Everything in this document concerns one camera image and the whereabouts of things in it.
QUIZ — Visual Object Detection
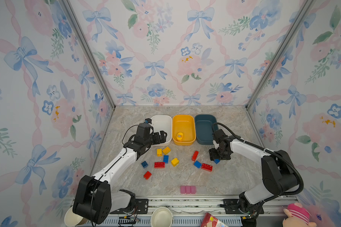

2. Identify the red snack box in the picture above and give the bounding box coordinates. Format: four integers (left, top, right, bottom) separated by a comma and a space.
200, 212, 228, 227

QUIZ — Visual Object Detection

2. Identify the yellow brick studs up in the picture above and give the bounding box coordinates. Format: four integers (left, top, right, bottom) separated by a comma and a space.
162, 147, 171, 155

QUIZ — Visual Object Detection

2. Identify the yellow curved lego piece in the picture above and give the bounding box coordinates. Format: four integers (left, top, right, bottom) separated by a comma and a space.
176, 132, 184, 141

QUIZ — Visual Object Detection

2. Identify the yellow plastic bin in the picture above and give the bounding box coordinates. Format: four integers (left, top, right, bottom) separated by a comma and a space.
172, 114, 196, 146

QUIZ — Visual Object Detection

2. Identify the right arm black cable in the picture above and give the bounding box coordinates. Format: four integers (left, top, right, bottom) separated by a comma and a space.
211, 122, 305, 203

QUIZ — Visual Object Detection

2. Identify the blue small brick left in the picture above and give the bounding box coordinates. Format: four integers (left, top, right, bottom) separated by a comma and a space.
141, 161, 148, 168

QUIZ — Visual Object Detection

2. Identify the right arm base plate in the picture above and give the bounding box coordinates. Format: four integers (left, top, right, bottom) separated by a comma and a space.
220, 199, 264, 215

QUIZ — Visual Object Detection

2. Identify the brown paper cup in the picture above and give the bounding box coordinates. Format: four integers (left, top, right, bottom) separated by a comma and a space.
64, 207, 88, 227

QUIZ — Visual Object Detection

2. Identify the white paper cup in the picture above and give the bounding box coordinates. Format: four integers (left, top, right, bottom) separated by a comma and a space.
151, 207, 173, 227

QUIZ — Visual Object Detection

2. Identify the white plastic bin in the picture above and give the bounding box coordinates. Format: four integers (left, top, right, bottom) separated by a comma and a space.
151, 115, 172, 147

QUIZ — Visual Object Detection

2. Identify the pink plush toy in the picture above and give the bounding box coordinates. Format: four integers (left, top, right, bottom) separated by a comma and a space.
282, 202, 317, 227

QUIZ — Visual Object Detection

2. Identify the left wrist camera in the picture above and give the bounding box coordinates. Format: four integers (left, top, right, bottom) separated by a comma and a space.
144, 118, 152, 124

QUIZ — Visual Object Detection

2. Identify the dark teal plastic bin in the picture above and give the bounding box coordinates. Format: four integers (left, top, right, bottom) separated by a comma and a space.
195, 114, 217, 145

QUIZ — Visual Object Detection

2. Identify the aluminium front rail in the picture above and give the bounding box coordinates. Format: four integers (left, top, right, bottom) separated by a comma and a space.
70, 194, 297, 218

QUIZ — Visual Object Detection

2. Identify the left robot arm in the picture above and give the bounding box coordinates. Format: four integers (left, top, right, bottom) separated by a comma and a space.
72, 119, 167, 225

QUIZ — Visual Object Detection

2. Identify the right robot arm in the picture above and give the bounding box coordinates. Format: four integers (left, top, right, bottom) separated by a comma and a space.
209, 129, 304, 209

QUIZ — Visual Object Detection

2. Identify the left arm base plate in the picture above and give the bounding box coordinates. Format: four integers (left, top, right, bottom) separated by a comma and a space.
110, 199, 149, 216

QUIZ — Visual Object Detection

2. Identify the red small brick front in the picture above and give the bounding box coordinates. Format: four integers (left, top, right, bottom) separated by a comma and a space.
144, 171, 152, 180

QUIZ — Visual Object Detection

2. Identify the pink block strip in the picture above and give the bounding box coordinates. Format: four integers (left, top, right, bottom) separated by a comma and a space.
180, 185, 197, 194

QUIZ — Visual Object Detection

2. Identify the yellow brick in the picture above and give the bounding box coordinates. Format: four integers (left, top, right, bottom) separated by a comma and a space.
171, 158, 180, 166
156, 148, 163, 157

